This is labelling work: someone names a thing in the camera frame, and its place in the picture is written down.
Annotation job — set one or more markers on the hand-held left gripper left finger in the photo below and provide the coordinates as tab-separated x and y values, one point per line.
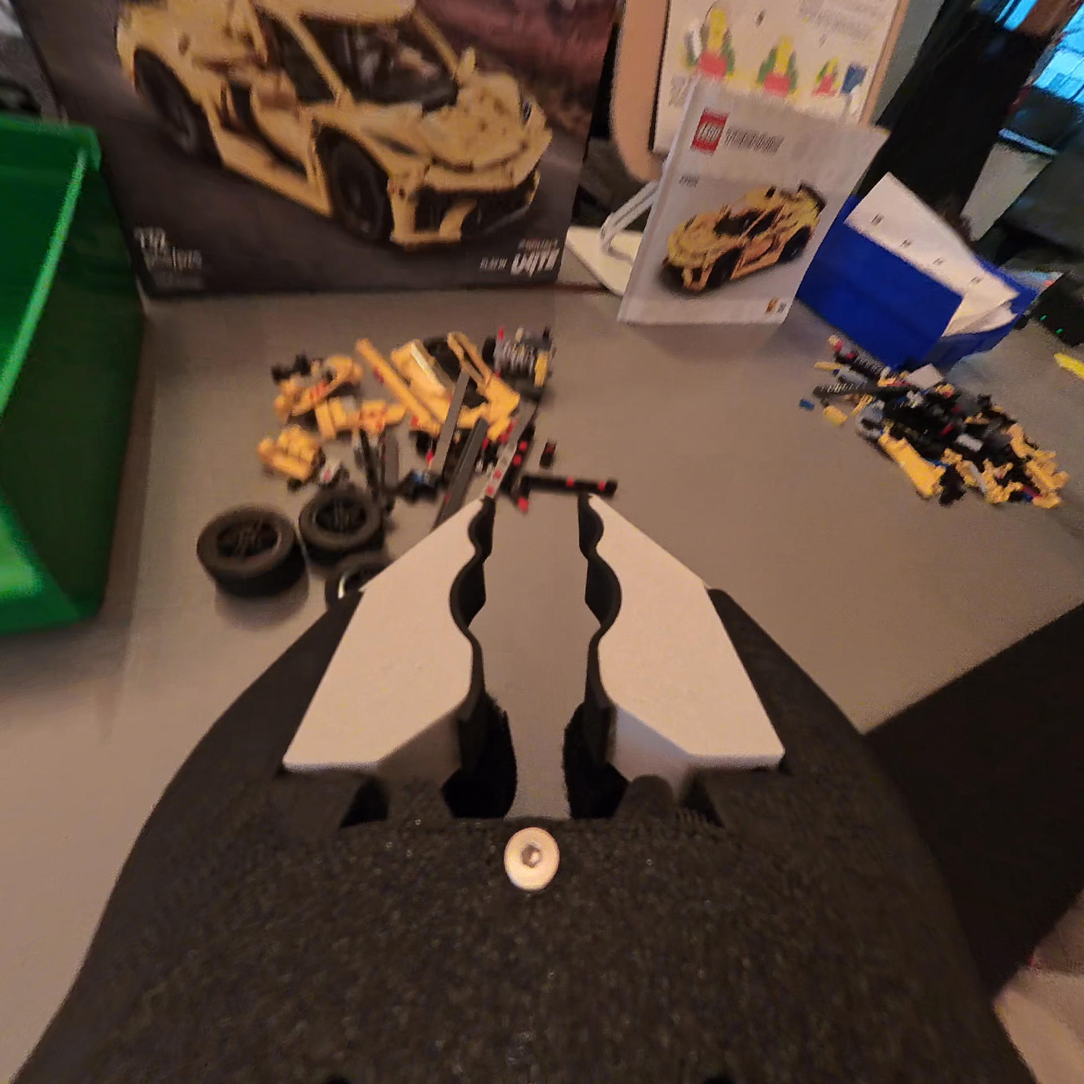
389	677

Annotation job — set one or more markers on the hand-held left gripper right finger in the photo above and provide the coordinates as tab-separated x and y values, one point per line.
686	677

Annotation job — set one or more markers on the green storage bin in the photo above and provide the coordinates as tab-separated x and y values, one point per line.
59	381

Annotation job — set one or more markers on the pile of loose bricks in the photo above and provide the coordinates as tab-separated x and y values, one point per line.
948	423

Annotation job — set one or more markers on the grey desk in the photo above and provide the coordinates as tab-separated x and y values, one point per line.
762	550

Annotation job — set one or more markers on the black long beam red pins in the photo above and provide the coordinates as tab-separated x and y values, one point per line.
567	485

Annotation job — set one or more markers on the toy car box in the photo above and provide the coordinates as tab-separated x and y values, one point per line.
339	144

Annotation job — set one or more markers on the white printed sheets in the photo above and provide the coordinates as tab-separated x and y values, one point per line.
931	245

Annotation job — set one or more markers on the pile of yellow car parts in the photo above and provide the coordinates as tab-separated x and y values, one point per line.
406	398

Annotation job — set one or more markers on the instruction booklet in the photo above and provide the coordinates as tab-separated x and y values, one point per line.
745	220

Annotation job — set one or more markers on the black toy tyre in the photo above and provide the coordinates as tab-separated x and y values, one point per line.
250	550
339	521
351	580

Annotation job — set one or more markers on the blue storage bin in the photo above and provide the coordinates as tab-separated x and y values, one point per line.
881	288

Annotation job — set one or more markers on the yellow paper scrap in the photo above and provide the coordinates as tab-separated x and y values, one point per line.
1071	364

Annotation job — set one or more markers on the black device box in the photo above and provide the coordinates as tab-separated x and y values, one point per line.
1063	309

